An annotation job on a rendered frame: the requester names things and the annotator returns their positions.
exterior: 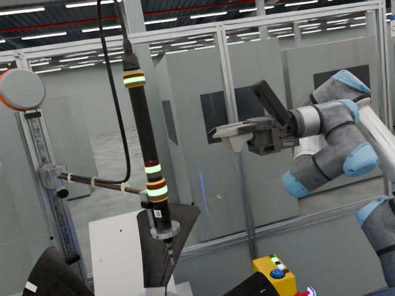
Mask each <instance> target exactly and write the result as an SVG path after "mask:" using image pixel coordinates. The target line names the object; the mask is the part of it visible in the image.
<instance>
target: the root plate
mask: <svg viewBox="0 0 395 296"><path fill-rule="evenodd" d="M145 296H165V287H152V288H146V290H145Z"/></svg>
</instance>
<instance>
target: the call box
mask: <svg viewBox="0 0 395 296"><path fill-rule="evenodd" d="M274 256H275V258H277V259H278V257H277V256H276V255H275V254H274ZM278 261H280V260H279V259H278ZM280 262H281V261H280ZM252 263H253V271H254V273H255V272H256V271H258V272H261V273H263V274H264V275H265V276H266V277H267V279H268V280H269V281H270V282H271V283H272V284H273V286H274V287H275V289H276V290H277V292H278V293H279V295H280V296H294V295H295V294H296V293H297V290H296V281H295V276H294V275H293V274H292V273H291V272H289V273H284V271H283V270H284V269H288V268H287V267H286V266H285V265H284V264H283V263H282V262H281V264H282V265H283V266H284V268H281V270H282V271H283V276H282V277H279V278H277V277H274V276H272V270H274V269H278V268H279V267H278V266H277V265H276V264H275V262H274V261H273V260H272V259H271V258H270V257H269V256H267V257H263V258H259V259H256V260H253V261H252ZM288 270H289V269H288ZM289 271H290V270H289Z"/></svg>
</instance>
